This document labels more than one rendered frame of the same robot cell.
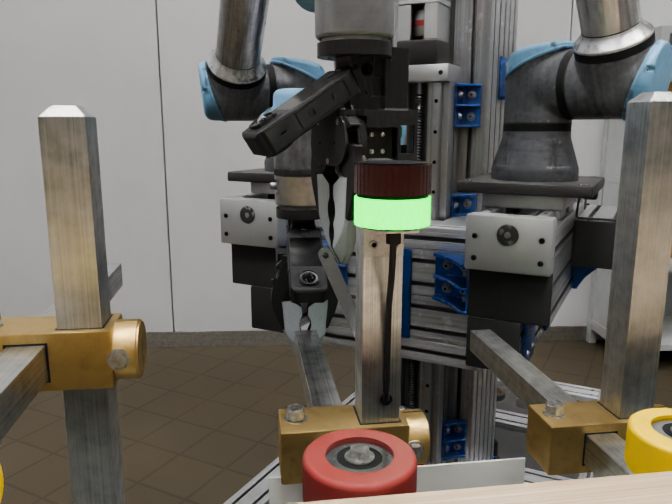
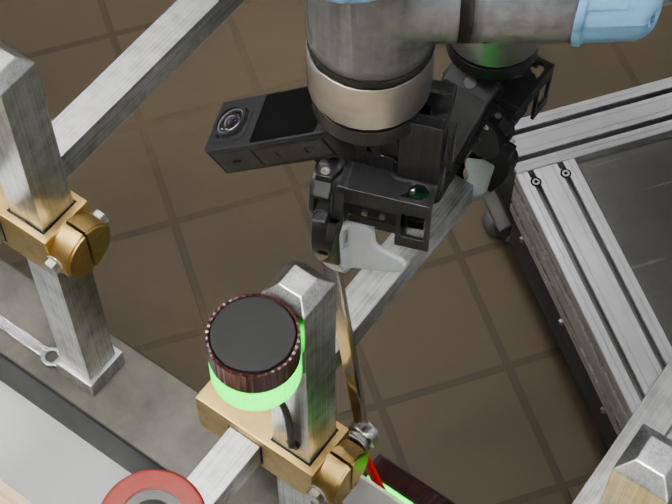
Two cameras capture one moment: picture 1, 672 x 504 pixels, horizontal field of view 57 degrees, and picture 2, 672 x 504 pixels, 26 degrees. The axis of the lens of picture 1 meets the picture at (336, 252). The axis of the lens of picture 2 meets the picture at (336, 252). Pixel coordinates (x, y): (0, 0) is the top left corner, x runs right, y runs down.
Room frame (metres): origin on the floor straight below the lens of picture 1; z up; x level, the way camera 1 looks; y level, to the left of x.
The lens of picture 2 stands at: (0.20, -0.39, 1.90)
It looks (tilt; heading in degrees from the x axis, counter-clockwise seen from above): 58 degrees down; 44
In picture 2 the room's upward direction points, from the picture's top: straight up
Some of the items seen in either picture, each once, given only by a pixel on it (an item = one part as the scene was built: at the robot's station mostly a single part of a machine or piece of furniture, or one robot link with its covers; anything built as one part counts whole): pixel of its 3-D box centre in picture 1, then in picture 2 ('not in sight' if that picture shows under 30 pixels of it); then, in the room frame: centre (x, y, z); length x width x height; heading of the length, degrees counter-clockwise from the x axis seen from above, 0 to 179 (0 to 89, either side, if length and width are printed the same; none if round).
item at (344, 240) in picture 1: (365, 219); (365, 254); (0.60, -0.03, 1.04); 0.06 x 0.03 x 0.09; 118
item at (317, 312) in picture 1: (314, 323); (492, 163); (0.83, 0.03, 0.86); 0.06 x 0.03 x 0.09; 8
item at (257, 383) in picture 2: (392, 178); (253, 343); (0.48, -0.04, 1.09); 0.06 x 0.06 x 0.02
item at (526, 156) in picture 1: (535, 151); not in sight; (1.13, -0.36, 1.09); 0.15 x 0.15 x 0.10
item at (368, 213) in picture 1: (392, 209); (255, 361); (0.48, -0.04, 1.07); 0.06 x 0.06 x 0.02
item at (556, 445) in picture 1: (602, 434); not in sight; (0.56, -0.26, 0.83); 0.13 x 0.06 x 0.05; 98
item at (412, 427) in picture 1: (352, 442); (280, 435); (0.52, -0.02, 0.85); 0.13 x 0.06 x 0.05; 98
